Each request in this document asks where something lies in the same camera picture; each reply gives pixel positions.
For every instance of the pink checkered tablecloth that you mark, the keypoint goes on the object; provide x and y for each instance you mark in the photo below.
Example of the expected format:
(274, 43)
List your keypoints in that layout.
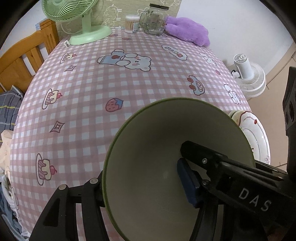
(82, 95)

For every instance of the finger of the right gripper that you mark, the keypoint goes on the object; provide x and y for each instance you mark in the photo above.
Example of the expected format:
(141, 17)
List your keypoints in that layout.
(192, 183)
(216, 164)

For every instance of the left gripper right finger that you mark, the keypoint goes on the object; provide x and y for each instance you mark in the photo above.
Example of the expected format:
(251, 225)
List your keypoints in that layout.
(208, 225)

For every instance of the glass jar with lid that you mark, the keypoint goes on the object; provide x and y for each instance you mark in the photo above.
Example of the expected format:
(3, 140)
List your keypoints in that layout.
(153, 20)

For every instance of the scalloped yellow flower plate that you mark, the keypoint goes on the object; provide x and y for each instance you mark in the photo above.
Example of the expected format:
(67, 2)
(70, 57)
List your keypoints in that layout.
(235, 115)

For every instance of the small red-trimmed white plate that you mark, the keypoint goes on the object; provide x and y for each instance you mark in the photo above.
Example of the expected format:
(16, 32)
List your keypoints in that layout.
(256, 136)

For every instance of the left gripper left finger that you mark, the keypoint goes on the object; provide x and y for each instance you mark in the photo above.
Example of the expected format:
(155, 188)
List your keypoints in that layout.
(58, 219)

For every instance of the peach cloth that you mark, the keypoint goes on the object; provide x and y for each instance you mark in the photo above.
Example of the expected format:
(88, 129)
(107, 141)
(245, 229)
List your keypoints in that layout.
(6, 138)

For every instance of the cotton swab container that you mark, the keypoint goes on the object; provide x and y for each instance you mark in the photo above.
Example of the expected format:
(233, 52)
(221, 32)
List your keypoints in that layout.
(131, 23)

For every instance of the green patterned wall mat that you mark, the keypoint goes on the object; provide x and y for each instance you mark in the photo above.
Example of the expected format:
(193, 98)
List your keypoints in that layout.
(112, 13)

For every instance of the blue grey clothes pile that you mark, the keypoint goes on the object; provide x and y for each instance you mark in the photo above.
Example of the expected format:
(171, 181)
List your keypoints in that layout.
(10, 210)

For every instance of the purple plush toy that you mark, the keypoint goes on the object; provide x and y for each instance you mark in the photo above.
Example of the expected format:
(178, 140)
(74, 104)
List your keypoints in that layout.
(187, 30)

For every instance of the white floor fan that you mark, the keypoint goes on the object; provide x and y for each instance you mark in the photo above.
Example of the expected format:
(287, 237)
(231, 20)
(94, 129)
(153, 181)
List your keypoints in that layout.
(250, 76)

